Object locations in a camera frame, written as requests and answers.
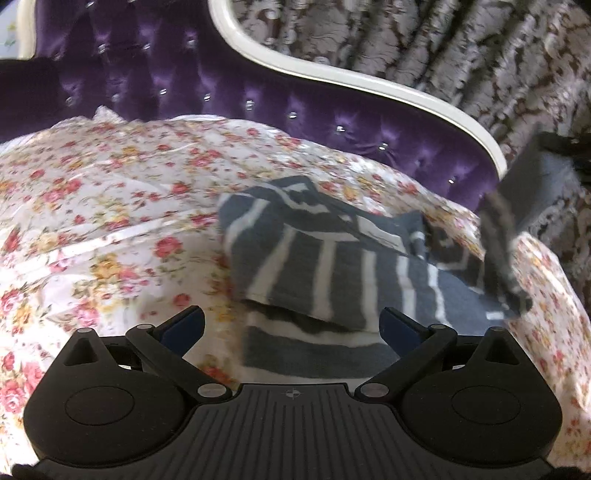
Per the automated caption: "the floral bedspread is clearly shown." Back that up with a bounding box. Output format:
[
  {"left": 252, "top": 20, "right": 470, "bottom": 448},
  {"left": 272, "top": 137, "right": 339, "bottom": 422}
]
[{"left": 0, "top": 106, "right": 591, "bottom": 467}]

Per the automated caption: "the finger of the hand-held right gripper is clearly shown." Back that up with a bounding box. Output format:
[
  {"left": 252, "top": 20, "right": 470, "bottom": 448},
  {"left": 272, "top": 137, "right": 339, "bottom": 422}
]
[{"left": 480, "top": 187, "right": 534, "bottom": 317}]

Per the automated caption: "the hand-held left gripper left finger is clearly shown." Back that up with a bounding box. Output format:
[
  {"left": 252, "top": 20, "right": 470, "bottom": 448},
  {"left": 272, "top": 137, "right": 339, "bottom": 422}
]
[{"left": 62, "top": 305, "right": 233, "bottom": 401}]

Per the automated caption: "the grey white striped garment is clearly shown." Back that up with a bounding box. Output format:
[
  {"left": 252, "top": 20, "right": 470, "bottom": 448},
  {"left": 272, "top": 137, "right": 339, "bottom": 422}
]
[{"left": 217, "top": 175, "right": 532, "bottom": 377}]

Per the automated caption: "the dark purple cushion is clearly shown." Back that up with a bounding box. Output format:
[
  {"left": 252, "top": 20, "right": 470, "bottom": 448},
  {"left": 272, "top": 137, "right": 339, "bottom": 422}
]
[{"left": 0, "top": 59, "right": 65, "bottom": 141}]

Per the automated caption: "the purple tufted headboard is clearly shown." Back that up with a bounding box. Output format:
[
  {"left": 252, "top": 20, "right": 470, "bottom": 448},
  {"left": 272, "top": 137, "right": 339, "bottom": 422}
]
[{"left": 0, "top": 0, "right": 509, "bottom": 213}]

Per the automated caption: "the dark patterned curtain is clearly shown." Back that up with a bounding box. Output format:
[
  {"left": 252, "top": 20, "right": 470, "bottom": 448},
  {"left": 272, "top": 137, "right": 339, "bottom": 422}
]
[{"left": 235, "top": 0, "right": 591, "bottom": 287}]

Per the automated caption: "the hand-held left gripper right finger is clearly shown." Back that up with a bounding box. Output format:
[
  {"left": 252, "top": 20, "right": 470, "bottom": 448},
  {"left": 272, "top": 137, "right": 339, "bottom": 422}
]
[{"left": 355, "top": 308, "right": 515, "bottom": 400}]

